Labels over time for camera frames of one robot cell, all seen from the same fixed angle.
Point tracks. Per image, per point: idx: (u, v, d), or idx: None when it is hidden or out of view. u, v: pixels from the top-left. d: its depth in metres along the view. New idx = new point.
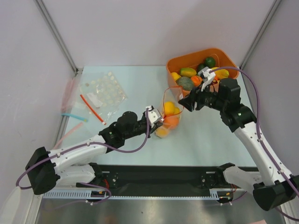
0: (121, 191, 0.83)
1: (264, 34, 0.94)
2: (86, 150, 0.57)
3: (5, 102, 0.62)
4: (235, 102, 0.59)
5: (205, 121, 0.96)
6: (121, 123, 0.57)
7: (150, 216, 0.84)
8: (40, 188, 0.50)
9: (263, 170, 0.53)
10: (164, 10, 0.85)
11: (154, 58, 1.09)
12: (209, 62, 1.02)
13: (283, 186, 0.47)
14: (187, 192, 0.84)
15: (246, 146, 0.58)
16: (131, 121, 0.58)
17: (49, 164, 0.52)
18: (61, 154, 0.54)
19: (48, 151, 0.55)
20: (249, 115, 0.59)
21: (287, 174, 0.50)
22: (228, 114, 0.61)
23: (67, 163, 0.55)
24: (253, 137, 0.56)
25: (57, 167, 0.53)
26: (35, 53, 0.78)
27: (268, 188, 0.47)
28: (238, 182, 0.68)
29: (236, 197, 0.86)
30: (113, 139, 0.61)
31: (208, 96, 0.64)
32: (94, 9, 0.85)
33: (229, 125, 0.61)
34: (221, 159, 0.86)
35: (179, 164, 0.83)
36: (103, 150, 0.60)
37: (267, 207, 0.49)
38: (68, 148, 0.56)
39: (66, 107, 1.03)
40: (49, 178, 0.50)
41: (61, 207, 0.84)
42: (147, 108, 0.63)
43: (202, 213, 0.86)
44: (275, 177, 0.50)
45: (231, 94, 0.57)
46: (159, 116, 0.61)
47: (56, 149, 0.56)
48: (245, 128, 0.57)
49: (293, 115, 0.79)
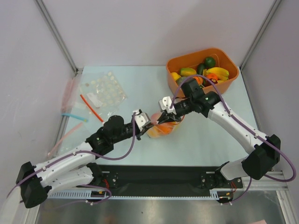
0: (121, 191, 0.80)
1: (264, 33, 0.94)
2: (73, 159, 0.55)
3: (6, 102, 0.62)
4: (199, 93, 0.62)
5: (206, 122, 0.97)
6: (108, 128, 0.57)
7: (150, 216, 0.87)
8: (32, 202, 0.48)
9: (242, 140, 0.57)
10: (165, 10, 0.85)
11: (155, 58, 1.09)
12: (209, 62, 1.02)
13: (263, 150, 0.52)
14: (187, 192, 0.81)
15: (221, 124, 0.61)
16: (117, 125, 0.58)
17: (35, 179, 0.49)
18: (47, 167, 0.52)
19: (34, 165, 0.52)
20: (215, 97, 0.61)
21: (262, 136, 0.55)
22: (197, 101, 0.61)
23: (54, 175, 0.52)
24: (224, 115, 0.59)
25: (44, 181, 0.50)
26: (35, 52, 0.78)
27: (254, 156, 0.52)
28: (232, 171, 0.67)
29: (236, 197, 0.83)
30: (101, 144, 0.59)
31: (181, 110, 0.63)
32: (94, 9, 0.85)
33: (202, 112, 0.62)
34: (220, 159, 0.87)
35: (178, 164, 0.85)
36: (91, 158, 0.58)
37: (259, 175, 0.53)
38: (55, 160, 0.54)
39: (66, 107, 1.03)
40: (37, 192, 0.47)
41: (61, 207, 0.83)
42: (134, 112, 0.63)
43: (202, 213, 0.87)
44: (253, 142, 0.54)
45: (189, 87, 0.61)
46: (147, 121, 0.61)
47: (42, 162, 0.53)
48: (215, 108, 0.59)
49: (291, 115, 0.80)
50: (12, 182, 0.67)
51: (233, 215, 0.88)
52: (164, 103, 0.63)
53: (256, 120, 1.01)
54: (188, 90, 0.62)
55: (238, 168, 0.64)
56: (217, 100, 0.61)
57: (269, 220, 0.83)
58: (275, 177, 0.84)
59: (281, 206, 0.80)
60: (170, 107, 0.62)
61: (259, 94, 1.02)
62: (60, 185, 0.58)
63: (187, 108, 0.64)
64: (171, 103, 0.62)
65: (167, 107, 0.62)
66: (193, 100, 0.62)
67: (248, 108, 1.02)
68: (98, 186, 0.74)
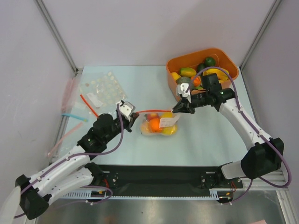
0: (121, 191, 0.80)
1: (264, 33, 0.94)
2: (67, 164, 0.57)
3: (6, 102, 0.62)
4: (217, 87, 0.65)
5: (207, 122, 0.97)
6: (97, 128, 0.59)
7: (150, 216, 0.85)
8: (33, 213, 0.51)
9: (245, 137, 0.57)
10: (165, 9, 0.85)
11: (155, 58, 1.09)
12: (209, 62, 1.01)
13: (263, 150, 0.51)
14: (187, 192, 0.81)
15: (230, 119, 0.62)
16: (106, 123, 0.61)
17: (32, 191, 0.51)
18: (43, 177, 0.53)
19: (29, 178, 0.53)
20: (231, 93, 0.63)
21: (266, 136, 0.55)
22: (212, 94, 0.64)
23: (51, 184, 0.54)
24: (234, 110, 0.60)
25: (41, 191, 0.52)
26: (35, 52, 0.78)
27: (252, 153, 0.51)
28: (233, 172, 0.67)
29: (236, 197, 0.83)
30: (93, 145, 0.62)
31: (197, 101, 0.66)
32: (94, 9, 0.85)
33: (215, 106, 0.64)
34: (220, 159, 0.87)
35: (177, 164, 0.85)
36: (86, 159, 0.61)
37: (253, 175, 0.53)
38: (49, 168, 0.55)
39: (66, 107, 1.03)
40: (36, 203, 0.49)
41: (61, 207, 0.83)
42: (117, 103, 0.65)
43: (202, 213, 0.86)
44: (255, 140, 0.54)
45: (209, 80, 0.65)
46: (132, 108, 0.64)
47: (36, 173, 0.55)
48: (227, 103, 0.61)
49: (291, 115, 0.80)
50: (12, 182, 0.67)
51: (233, 215, 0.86)
52: (181, 88, 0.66)
53: (256, 120, 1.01)
54: (206, 82, 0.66)
55: (238, 169, 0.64)
56: (232, 95, 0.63)
57: (269, 220, 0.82)
58: (275, 176, 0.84)
59: (281, 206, 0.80)
60: (186, 90, 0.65)
61: (259, 94, 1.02)
62: (60, 191, 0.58)
63: (202, 101, 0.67)
64: (187, 88, 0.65)
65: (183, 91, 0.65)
66: (209, 93, 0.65)
67: (248, 108, 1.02)
68: (95, 187, 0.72)
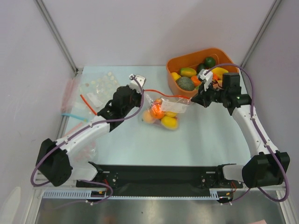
0: (121, 191, 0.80)
1: (264, 34, 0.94)
2: (91, 130, 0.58)
3: (6, 102, 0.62)
4: (237, 89, 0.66)
5: (208, 122, 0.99)
6: (119, 97, 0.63)
7: (150, 216, 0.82)
8: (58, 178, 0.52)
9: (252, 145, 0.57)
10: (165, 9, 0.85)
11: (155, 58, 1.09)
12: (209, 62, 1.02)
13: (266, 160, 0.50)
14: (188, 192, 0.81)
15: (240, 125, 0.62)
16: (125, 94, 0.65)
17: (60, 151, 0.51)
18: (69, 140, 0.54)
19: (54, 141, 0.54)
20: (247, 99, 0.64)
21: (273, 149, 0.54)
22: (228, 97, 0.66)
23: (77, 147, 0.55)
24: (246, 116, 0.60)
25: (68, 152, 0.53)
26: (35, 52, 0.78)
27: (254, 162, 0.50)
28: (231, 175, 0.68)
29: (236, 197, 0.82)
30: (112, 115, 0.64)
31: (212, 94, 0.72)
32: (93, 9, 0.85)
33: (228, 108, 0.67)
34: (220, 159, 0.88)
35: (177, 164, 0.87)
36: (106, 129, 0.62)
37: (251, 184, 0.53)
38: (74, 133, 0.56)
39: (66, 107, 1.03)
40: (63, 164, 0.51)
41: (61, 207, 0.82)
42: (130, 77, 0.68)
43: (202, 213, 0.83)
44: (261, 149, 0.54)
45: (231, 80, 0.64)
46: (144, 77, 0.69)
47: (62, 137, 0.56)
48: (240, 108, 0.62)
49: (292, 114, 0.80)
50: (12, 182, 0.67)
51: (233, 215, 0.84)
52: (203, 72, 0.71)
53: None
54: (227, 82, 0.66)
55: (237, 173, 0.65)
56: (249, 101, 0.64)
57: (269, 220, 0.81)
58: None
59: (281, 205, 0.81)
60: (204, 73, 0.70)
61: (259, 94, 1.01)
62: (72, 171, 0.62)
63: (217, 95, 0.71)
64: (206, 72, 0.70)
65: (205, 76, 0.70)
66: (226, 94, 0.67)
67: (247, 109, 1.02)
68: (95, 183, 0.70)
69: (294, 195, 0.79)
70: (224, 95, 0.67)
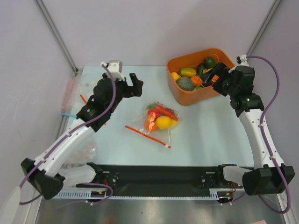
0: (121, 191, 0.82)
1: (265, 33, 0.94)
2: (68, 141, 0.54)
3: (6, 102, 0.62)
4: (249, 87, 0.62)
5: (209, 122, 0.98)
6: (99, 92, 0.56)
7: (150, 216, 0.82)
8: (50, 193, 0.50)
9: (257, 155, 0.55)
10: (164, 9, 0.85)
11: (155, 58, 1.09)
12: (209, 62, 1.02)
13: (270, 172, 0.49)
14: (187, 192, 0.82)
15: (248, 130, 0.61)
16: (108, 87, 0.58)
17: (39, 172, 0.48)
18: (46, 158, 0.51)
19: (33, 161, 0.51)
20: (258, 100, 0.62)
21: (279, 162, 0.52)
22: (238, 96, 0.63)
23: (58, 163, 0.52)
24: (254, 122, 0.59)
25: (49, 171, 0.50)
26: (35, 53, 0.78)
27: (256, 171, 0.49)
28: (232, 177, 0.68)
29: (236, 197, 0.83)
30: (94, 115, 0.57)
31: (228, 79, 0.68)
32: (93, 9, 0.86)
33: (236, 109, 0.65)
34: (221, 160, 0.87)
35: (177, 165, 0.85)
36: (89, 131, 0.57)
37: (251, 192, 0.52)
38: (51, 148, 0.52)
39: (66, 107, 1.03)
40: (46, 184, 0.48)
41: (61, 207, 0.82)
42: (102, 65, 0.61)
43: (202, 213, 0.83)
44: (266, 162, 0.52)
45: (244, 78, 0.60)
46: (118, 61, 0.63)
47: (40, 155, 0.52)
48: (250, 113, 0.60)
49: (292, 114, 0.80)
50: (12, 182, 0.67)
51: (233, 215, 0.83)
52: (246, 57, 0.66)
53: None
54: (239, 78, 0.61)
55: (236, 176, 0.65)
56: (257, 105, 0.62)
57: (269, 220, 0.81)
58: None
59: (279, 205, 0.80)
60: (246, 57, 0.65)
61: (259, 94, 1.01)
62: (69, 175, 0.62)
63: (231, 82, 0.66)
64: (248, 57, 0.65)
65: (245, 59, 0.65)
66: (236, 93, 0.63)
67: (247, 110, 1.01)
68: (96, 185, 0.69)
69: (294, 195, 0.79)
70: (233, 92, 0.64)
